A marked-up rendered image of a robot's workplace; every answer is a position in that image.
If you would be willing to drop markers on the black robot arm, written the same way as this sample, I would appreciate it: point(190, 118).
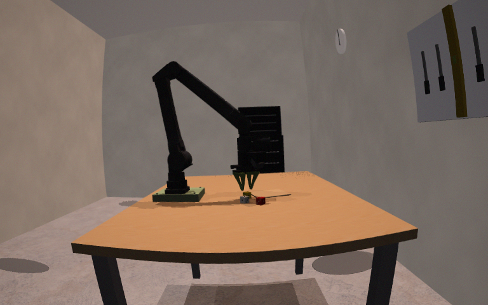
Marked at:
point(180, 160)

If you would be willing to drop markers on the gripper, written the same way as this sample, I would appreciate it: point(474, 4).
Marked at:
point(240, 171)

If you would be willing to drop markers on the red die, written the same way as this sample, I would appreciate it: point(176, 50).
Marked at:
point(260, 200)

